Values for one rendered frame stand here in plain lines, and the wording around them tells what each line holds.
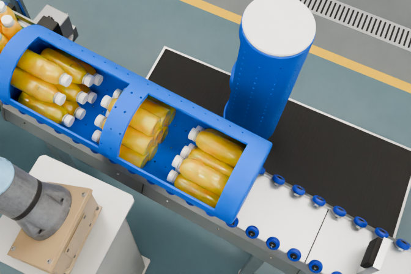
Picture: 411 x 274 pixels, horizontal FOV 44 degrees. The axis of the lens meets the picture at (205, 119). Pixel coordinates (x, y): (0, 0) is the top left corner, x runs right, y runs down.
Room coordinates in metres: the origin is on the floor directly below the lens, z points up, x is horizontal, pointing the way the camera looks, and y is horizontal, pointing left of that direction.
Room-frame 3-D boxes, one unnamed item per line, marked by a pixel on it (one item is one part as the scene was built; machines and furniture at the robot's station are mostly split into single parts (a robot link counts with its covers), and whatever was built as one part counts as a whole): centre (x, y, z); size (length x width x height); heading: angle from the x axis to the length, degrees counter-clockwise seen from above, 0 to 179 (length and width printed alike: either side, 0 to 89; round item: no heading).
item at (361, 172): (1.06, -0.35, 0.07); 1.50 x 0.52 x 0.15; 72
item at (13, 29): (0.98, 0.73, 0.99); 0.07 x 0.07 x 0.18
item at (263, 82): (1.14, -0.23, 0.59); 0.28 x 0.28 x 0.88
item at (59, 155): (0.74, 0.63, 0.31); 0.06 x 0.06 x 0.63; 68
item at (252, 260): (0.37, -0.28, 0.31); 0.06 x 0.06 x 0.63; 68
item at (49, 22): (1.03, 0.63, 0.95); 0.10 x 0.07 x 0.10; 158
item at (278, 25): (1.14, -0.23, 1.03); 0.28 x 0.28 x 0.01
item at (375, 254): (0.33, -0.56, 1.00); 0.10 x 0.04 x 0.15; 158
